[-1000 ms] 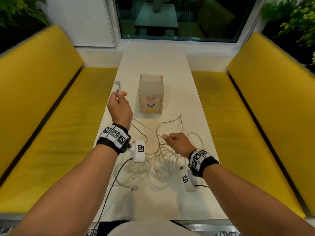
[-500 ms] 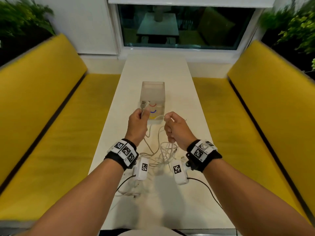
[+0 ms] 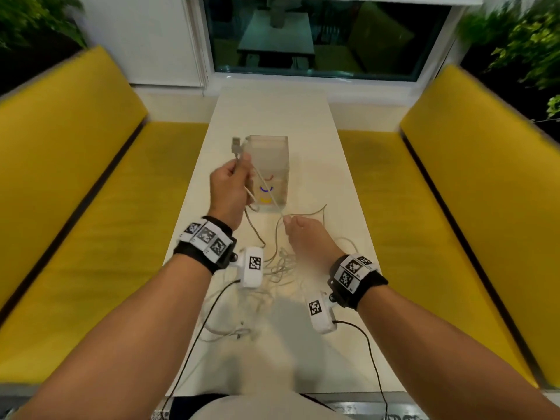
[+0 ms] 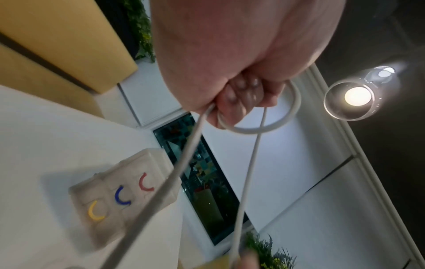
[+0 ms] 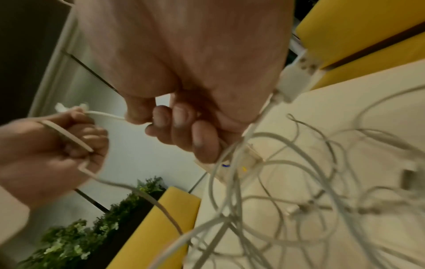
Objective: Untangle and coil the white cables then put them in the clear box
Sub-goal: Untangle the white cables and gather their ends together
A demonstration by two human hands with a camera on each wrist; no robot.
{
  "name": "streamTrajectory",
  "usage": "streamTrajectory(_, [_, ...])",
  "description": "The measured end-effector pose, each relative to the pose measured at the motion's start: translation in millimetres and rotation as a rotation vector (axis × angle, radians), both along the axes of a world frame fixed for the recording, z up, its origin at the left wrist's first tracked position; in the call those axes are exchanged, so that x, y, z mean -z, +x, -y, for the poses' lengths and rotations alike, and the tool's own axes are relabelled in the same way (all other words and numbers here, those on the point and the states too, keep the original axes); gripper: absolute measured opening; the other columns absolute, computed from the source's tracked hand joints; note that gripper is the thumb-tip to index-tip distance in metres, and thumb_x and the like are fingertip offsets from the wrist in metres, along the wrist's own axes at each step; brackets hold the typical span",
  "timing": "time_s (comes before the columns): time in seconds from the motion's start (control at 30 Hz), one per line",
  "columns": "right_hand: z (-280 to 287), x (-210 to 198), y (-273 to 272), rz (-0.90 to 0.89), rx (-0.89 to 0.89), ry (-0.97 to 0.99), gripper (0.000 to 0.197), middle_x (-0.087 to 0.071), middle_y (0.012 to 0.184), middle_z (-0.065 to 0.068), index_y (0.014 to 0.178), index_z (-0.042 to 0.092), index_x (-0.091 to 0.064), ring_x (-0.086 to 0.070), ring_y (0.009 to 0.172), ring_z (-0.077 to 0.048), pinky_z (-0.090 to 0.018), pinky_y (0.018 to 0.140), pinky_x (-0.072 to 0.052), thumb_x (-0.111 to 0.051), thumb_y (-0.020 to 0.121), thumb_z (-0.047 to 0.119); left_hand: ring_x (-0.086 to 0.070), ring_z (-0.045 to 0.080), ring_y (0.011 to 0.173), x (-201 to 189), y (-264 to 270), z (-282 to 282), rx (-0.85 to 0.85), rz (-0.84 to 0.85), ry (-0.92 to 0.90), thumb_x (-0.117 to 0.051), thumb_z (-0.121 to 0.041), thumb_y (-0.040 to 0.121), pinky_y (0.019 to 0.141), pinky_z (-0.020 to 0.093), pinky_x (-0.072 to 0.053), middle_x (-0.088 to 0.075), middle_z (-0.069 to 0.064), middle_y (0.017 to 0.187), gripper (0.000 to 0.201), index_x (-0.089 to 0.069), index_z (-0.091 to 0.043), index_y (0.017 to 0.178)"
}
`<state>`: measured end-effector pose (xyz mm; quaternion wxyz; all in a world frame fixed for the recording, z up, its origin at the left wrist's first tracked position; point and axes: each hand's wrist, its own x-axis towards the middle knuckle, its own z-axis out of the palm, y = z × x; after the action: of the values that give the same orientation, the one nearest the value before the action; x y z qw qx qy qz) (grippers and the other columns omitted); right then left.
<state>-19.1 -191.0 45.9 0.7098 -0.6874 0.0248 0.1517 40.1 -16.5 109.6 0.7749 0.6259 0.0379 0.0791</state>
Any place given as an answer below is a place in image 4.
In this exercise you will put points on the person's left hand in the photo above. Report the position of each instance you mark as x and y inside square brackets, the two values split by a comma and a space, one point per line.
[232, 39]

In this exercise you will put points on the person's right hand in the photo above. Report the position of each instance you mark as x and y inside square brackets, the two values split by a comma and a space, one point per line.
[249, 261]

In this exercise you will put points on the translucent plastic drawer box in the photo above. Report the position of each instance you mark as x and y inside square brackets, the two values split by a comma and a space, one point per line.
[99, 191]

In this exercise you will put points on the green plant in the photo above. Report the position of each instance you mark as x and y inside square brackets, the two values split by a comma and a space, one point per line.
[269, 254]
[142, 26]

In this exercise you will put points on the yellow bench right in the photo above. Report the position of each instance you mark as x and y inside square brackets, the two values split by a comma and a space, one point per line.
[212, 264]

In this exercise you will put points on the glass window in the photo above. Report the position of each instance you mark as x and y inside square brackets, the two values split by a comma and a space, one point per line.
[212, 205]

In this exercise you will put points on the glass pendant lamp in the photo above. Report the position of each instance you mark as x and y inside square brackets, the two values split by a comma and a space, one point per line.
[357, 95]

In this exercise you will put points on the yellow bench backrest cushion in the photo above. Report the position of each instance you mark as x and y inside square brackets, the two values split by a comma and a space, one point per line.
[66, 34]

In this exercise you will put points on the yellow bench seat cushion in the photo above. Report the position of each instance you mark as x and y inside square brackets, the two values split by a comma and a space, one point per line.
[33, 78]

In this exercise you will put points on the white table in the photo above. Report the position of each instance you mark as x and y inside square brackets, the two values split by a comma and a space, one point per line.
[49, 136]

